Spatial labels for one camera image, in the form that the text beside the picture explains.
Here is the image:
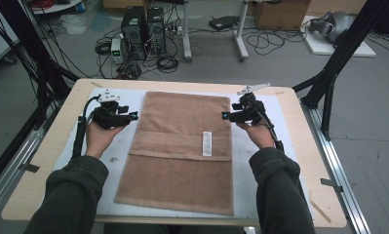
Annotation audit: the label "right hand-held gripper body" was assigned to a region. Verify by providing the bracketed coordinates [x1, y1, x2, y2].
[230, 82, 272, 127]

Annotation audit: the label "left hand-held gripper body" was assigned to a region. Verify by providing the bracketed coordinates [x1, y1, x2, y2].
[90, 89, 133, 131]

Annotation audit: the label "brown terry towel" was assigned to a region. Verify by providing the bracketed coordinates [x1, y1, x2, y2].
[114, 91, 235, 216]

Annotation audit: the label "person's left hand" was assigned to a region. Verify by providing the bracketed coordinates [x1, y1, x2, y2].
[84, 121, 128, 160]

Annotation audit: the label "person's right hand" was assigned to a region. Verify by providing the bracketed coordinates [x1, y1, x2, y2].
[236, 120, 278, 151]

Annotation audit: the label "white power supply unit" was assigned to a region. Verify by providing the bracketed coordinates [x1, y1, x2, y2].
[110, 38, 124, 64]

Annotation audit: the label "white stand leg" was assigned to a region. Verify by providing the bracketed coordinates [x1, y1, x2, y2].
[234, 0, 250, 62]
[181, 0, 193, 62]

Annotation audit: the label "wide black computer tower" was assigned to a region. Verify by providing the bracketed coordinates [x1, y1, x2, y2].
[121, 6, 148, 61]

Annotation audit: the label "white grid mat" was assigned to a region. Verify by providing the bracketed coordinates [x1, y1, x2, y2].
[52, 87, 315, 219]

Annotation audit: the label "flat black device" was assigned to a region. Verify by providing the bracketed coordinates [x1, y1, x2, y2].
[209, 15, 240, 32]

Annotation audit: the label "narrow black computer tower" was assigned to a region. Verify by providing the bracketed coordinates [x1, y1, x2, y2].
[146, 7, 167, 55]

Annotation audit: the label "grey tape strip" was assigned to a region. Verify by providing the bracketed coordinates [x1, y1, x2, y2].
[19, 162, 41, 174]
[320, 177, 344, 193]

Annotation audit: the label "white floor board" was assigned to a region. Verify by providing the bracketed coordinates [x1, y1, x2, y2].
[300, 15, 376, 58]

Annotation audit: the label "clear plastic bag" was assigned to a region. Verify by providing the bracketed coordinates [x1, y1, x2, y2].
[59, 14, 88, 36]

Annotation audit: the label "large cardboard box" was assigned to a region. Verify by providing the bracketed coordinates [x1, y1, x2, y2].
[253, 0, 312, 31]

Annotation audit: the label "round white table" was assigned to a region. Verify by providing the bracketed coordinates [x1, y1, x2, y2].
[29, 0, 86, 16]

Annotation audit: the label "thin wooden stick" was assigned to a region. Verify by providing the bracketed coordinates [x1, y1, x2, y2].
[308, 199, 332, 224]

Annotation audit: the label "grey rounded machine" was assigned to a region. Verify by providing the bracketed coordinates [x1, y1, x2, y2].
[308, 11, 357, 43]

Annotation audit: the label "right hand-held gripper cable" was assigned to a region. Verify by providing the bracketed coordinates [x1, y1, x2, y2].
[256, 100, 286, 154]

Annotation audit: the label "coil of black cable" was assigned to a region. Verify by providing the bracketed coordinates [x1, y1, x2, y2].
[156, 55, 180, 74]

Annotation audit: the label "loose black floor cables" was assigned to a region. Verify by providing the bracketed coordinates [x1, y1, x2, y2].
[245, 27, 308, 57]

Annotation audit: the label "aluminium rail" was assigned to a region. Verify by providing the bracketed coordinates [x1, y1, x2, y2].
[300, 100, 372, 234]
[0, 106, 55, 222]

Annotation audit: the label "black metal frame post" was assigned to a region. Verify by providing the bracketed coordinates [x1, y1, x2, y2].
[292, 0, 389, 141]
[0, 0, 81, 131]

